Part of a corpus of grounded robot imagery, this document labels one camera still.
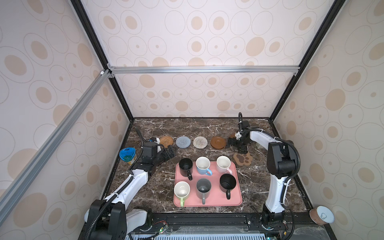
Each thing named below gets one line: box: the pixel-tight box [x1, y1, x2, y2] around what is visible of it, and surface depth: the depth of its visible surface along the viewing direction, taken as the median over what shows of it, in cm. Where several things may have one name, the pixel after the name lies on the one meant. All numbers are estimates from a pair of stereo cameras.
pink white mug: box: [216, 155, 233, 175], surface depth 88 cm
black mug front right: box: [219, 173, 237, 200], surface depth 81 cm
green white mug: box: [173, 181, 191, 208], surface depth 78 cm
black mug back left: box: [179, 157, 193, 181], surface depth 89 cm
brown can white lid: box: [309, 205, 335, 226], surface depth 74 cm
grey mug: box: [196, 178, 212, 205], surface depth 78 cm
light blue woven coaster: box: [175, 136, 191, 149], surface depth 108 cm
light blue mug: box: [195, 156, 213, 176], surface depth 87 cm
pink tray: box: [174, 161, 229, 207], surface depth 84 cm
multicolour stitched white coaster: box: [193, 136, 208, 149], surface depth 108 cm
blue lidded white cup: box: [119, 147, 137, 165], surface depth 89 cm
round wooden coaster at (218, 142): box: [210, 136, 227, 149], surface depth 107 cm
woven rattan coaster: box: [159, 136, 174, 148], surface depth 108 cm
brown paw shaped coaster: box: [233, 152, 253, 166], surface depth 99 cm
